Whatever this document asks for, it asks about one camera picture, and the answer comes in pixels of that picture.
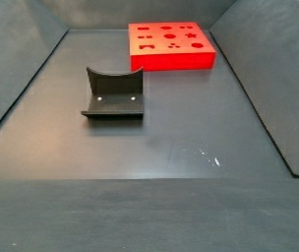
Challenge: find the red shape-sorter block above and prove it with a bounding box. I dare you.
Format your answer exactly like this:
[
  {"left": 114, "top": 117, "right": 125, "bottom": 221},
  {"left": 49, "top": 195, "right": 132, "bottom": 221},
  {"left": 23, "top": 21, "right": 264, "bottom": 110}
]
[{"left": 128, "top": 22, "right": 216, "bottom": 71}]

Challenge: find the black curved holder bracket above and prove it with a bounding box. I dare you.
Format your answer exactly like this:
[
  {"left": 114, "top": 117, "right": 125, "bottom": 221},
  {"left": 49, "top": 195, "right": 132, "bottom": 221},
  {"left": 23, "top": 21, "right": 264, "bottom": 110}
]
[{"left": 81, "top": 68, "right": 144, "bottom": 118}]

